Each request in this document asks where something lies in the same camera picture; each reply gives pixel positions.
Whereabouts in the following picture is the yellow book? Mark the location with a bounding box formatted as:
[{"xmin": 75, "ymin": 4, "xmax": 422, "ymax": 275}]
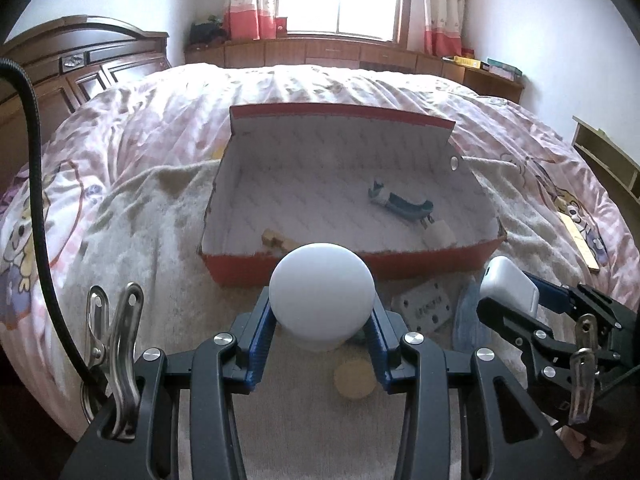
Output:
[{"xmin": 442, "ymin": 52, "xmax": 483, "ymax": 68}]

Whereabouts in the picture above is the white jar with lid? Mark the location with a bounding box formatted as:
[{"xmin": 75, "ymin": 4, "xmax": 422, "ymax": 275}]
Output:
[{"xmin": 269, "ymin": 242, "xmax": 377, "ymax": 352}]

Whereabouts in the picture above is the black cable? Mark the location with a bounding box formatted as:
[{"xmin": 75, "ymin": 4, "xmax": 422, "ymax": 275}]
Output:
[{"xmin": 0, "ymin": 57, "xmax": 108, "ymax": 406}]

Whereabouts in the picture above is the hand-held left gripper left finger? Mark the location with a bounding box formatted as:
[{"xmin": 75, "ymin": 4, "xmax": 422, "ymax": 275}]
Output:
[{"xmin": 65, "ymin": 287, "xmax": 275, "ymax": 480}]

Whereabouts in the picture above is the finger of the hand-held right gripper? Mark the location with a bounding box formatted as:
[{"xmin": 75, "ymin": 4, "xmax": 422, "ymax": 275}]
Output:
[
  {"xmin": 522, "ymin": 270, "xmax": 577, "ymax": 312},
  {"xmin": 475, "ymin": 297, "xmax": 556, "ymax": 357}
]

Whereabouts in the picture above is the pink floral curtain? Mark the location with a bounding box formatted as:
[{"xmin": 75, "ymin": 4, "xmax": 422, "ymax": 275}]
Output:
[
  {"xmin": 422, "ymin": 0, "xmax": 476, "ymax": 58},
  {"xmin": 222, "ymin": 0, "xmax": 291, "ymax": 41}
]

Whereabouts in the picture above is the round beige disc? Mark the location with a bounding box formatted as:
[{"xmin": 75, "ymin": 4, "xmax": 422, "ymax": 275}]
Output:
[{"xmin": 334, "ymin": 357, "xmax": 376, "ymax": 400}]

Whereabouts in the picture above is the white earbuds case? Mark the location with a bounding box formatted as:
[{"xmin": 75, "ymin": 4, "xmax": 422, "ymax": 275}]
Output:
[{"xmin": 479, "ymin": 256, "xmax": 541, "ymax": 318}]

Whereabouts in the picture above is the white terry towel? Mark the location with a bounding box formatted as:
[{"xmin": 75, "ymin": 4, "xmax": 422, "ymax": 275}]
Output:
[{"xmin": 75, "ymin": 160, "xmax": 640, "ymax": 480}]

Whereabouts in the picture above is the light wooden shelf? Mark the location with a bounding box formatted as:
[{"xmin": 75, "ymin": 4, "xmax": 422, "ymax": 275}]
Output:
[{"xmin": 572, "ymin": 115, "xmax": 640, "ymax": 201}]

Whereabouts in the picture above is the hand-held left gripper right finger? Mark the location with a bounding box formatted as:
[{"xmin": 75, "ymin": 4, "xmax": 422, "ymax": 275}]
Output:
[{"xmin": 365, "ymin": 305, "xmax": 576, "ymax": 480}]

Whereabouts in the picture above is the white box cord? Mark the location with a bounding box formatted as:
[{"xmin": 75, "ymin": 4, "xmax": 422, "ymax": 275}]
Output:
[{"xmin": 460, "ymin": 156, "xmax": 518, "ymax": 168}]

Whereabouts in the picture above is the wooden window cabinet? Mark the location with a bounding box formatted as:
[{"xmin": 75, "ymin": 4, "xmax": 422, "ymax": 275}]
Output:
[{"xmin": 184, "ymin": 35, "xmax": 526, "ymax": 106}]

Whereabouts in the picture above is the blue correction tape dispenser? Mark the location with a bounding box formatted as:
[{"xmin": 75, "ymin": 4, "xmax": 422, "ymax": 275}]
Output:
[{"xmin": 452, "ymin": 280, "xmax": 493, "ymax": 356}]

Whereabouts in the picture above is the pink printed quilt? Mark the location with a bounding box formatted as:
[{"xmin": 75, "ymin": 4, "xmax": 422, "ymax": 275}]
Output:
[{"xmin": 0, "ymin": 62, "xmax": 640, "ymax": 411}]

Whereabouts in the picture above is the red cardboard box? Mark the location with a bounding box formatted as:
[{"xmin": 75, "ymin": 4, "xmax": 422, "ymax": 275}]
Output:
[{"xmin": 197, "ymin": 104, "xmax": 507, "ymax": 289}]

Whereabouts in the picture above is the wooden ruler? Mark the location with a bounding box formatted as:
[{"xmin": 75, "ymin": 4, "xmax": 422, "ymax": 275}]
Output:
[{"xmin": 560, "ymin": 210, "xmax": 601, "ymax": 273}]

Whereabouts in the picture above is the dark bag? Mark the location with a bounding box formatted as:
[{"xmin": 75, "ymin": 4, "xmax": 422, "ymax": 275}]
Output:
[{"xmin": 190, "ymin": 17, "xmax": 228, "ymax": 46}]

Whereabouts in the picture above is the grey perforated block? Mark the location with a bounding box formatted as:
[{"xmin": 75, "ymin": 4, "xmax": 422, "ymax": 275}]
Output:
[{"xmin": 391, "ymin": 280, "xmax": 458, "ymax": 335}]

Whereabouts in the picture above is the dark wooden headboard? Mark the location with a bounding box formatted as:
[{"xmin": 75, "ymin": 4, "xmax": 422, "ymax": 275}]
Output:
[{"xmin": 0, "ymin": 15, "xmax": 171, "ymax": 196}]

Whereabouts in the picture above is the white charger plug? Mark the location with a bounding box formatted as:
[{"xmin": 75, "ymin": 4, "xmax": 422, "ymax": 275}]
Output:
[{"xmin": 419, "ymin": 215, "xmax": 453, "ymax": 250}]

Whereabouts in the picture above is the light blue plastic tool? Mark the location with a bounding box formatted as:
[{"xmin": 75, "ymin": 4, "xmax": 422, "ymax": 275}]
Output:
[{"xmin": 367, "ymin": 178, "xmax": 435, "ymax": 221}]

